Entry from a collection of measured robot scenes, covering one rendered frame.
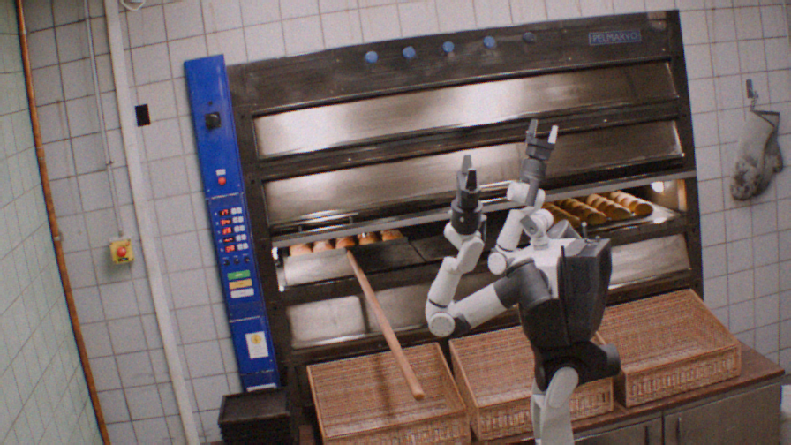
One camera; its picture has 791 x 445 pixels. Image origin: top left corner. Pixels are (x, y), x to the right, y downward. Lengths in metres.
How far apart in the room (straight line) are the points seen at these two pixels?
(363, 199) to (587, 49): 1.13
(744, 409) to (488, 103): 1.68
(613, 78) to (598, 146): 0.30
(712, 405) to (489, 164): 1.38
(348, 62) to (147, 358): 1.46
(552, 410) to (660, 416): 0.79
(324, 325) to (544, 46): 1.45
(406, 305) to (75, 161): 1.48
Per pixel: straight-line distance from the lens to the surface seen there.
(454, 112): 3.65
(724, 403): 3.80
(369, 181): 3.64
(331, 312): 3.74
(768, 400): 3.93
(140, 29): 3.59
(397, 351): 2.72
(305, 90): 3.59
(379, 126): 3.60
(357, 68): 3.60
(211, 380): 3.81
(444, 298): 2.71
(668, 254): 4.08
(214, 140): 3.55
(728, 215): 4.19
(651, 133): 3.96
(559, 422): 3.04
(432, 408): 3.82
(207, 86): 3.54
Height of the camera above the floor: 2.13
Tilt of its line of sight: 12 degrees down
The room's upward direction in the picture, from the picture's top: 8 degrees counter-clockwise
